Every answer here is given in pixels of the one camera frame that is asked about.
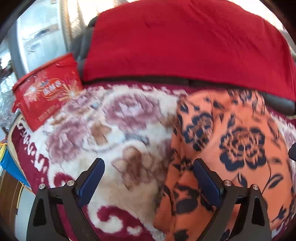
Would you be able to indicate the silver standing air conditioner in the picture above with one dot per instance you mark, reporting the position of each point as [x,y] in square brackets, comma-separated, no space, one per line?
[39,34]

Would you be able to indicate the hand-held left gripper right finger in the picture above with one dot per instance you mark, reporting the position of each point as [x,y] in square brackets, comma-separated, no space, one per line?
[208,185]

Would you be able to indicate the red blanket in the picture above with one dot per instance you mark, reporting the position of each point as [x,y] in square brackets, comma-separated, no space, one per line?
[185,41]

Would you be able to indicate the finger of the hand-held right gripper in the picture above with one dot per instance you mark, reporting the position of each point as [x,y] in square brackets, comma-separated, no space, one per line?
[293,151]

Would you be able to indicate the black leather sofa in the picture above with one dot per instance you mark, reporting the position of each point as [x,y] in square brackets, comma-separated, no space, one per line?
[83,46]

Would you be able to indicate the clear cellophane wrap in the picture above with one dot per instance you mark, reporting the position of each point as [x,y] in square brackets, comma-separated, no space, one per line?
[5,104]

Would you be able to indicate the dotted beige curtain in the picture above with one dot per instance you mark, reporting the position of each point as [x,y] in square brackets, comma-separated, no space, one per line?
[74,18]

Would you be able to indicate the red gift box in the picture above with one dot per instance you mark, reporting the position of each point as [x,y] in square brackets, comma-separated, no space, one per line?
[46,92]

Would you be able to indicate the blue bottle with yellow cap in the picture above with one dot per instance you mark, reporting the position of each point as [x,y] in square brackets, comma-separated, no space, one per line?
[11,166]

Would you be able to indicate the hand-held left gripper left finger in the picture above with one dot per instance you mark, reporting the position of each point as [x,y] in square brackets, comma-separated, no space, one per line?
[91,183]

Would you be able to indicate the floral plush blanket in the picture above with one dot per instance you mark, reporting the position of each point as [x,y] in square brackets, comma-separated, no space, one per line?
[115,139]

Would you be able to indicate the low wooden cabinet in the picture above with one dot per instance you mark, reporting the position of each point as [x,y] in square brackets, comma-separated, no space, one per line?
[9,197]

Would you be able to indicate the orange floral shirt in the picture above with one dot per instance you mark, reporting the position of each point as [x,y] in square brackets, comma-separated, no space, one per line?
[231,150]

